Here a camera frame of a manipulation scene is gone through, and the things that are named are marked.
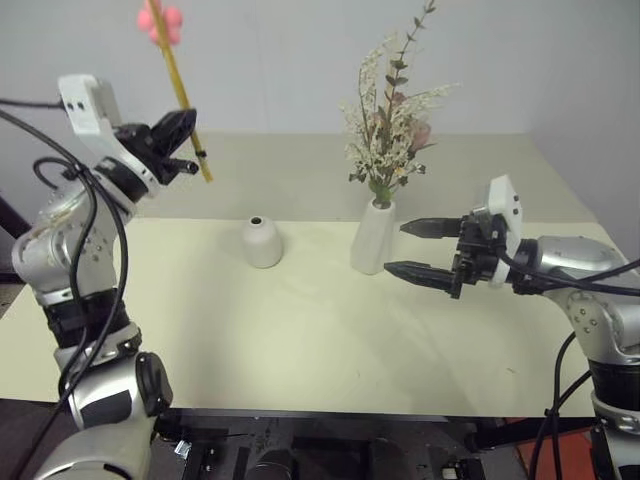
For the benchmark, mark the pink flower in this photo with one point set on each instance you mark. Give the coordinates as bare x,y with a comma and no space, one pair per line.
176,82

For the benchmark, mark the black slanted bar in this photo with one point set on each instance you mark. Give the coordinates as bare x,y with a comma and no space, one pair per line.
11,212

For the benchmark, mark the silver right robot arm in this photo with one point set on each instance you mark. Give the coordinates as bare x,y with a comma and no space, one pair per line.
595,280

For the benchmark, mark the dried white and pink bouquet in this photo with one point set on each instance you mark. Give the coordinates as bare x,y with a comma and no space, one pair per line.
387,125

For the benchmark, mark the tall white vase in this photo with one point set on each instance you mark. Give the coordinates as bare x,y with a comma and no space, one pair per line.
371,240

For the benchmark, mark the black metal frame under table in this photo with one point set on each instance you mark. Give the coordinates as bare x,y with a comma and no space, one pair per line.
325,442

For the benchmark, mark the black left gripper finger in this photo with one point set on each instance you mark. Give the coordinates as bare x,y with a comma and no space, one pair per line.
183,166
176,124

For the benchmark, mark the dark rounded shape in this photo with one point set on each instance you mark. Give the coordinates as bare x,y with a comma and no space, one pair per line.
275,462

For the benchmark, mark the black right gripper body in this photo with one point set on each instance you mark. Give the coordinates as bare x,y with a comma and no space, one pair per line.
475,250

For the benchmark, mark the round white vase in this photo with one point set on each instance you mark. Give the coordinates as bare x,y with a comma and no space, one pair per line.
262,242

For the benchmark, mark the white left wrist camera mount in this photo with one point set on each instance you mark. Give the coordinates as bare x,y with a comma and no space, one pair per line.
86,107

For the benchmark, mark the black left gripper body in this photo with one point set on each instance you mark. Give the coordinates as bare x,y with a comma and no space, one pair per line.
142,145

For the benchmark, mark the red floor mat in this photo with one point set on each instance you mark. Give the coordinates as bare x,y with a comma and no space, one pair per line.
532,462

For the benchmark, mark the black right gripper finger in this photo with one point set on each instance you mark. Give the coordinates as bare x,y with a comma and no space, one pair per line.
422,276
432,228

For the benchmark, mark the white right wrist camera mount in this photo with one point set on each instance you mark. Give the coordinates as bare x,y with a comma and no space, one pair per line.
506,205

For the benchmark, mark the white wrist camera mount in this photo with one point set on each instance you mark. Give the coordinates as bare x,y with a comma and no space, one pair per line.
506,205
86,107

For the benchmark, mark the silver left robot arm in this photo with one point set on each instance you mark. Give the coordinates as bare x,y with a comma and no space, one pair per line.
60,250

